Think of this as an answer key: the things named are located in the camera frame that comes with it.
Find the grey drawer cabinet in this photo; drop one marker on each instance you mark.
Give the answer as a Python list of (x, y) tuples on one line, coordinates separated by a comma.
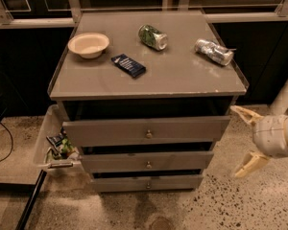
[(177, 83)]

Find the grey top drawer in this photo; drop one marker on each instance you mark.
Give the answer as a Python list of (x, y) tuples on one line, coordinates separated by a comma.
[(95, 133)]

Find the metal railing frame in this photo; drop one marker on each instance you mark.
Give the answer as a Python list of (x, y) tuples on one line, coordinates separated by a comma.
[(51, 13)]

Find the blue snack packet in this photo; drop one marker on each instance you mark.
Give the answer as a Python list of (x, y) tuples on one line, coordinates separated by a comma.
[(129, 65)]

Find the silver crushed can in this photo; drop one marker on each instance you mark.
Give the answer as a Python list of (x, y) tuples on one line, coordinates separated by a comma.
[(214, 51)]

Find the snack packets in bin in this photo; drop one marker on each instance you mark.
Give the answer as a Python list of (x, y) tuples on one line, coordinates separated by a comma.
[(61, 148)]

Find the green crushed can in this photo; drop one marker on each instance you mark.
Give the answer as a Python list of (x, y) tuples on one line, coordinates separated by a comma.
[(153, 37)]

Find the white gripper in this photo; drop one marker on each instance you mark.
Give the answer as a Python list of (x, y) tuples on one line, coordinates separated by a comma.
[(269, 135)]

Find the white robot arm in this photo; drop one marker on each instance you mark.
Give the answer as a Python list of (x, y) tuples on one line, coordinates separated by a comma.
[(278, 107)]

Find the grey drawer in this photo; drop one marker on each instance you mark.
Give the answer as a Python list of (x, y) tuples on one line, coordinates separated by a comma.
[(147, 183), (146, 161), (95, 133)]

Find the clear plastic bin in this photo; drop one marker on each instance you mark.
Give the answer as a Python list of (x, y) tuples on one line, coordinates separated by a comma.
[(51, 125)]

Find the black bar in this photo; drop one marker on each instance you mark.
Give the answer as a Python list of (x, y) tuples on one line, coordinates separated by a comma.
[(31, 201)]

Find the white paper bowl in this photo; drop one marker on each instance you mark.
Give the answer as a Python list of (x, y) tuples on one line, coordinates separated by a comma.
[(88, 45)]

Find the grey middle drawer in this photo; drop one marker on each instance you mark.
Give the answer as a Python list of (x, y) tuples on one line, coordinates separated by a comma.
[(146, 161)]

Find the floor drain cover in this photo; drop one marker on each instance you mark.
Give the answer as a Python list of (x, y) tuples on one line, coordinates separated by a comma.
[(161, 223)]

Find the grey bottom drawer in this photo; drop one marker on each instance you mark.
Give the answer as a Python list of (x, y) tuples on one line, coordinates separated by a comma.
[(147, 183)]

